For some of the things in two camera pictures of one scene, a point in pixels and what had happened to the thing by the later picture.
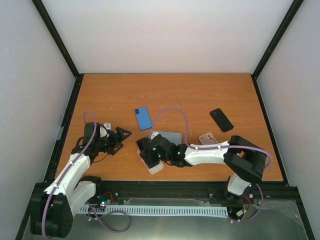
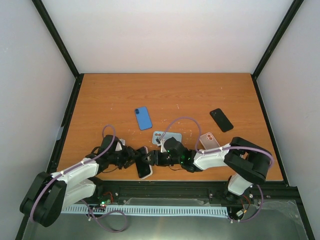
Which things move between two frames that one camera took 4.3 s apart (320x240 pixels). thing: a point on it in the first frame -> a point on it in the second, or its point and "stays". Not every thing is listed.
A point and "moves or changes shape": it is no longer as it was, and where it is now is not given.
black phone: x=221 y=120 stays
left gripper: x=116 y=141 -> x=129 y=156
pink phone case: x=207 y=138 stays
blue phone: x=143 y=118 stays
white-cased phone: x=154 y=169 moves or changes shape
